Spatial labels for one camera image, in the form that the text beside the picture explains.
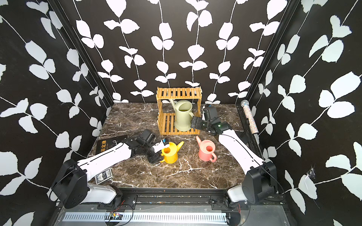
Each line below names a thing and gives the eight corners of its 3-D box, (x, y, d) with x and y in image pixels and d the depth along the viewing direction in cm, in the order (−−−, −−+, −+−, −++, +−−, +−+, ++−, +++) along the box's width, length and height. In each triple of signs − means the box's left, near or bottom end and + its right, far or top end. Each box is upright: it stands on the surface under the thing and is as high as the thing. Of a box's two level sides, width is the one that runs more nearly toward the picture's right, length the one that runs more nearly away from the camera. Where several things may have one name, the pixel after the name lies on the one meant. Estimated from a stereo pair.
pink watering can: (197, 163, 90) (198, 156, 81) (196, 144, 99) (197, 135, 90) (213, 163, 90) (216, 156, 81) (211, 144, 99) (213, 135, 90)
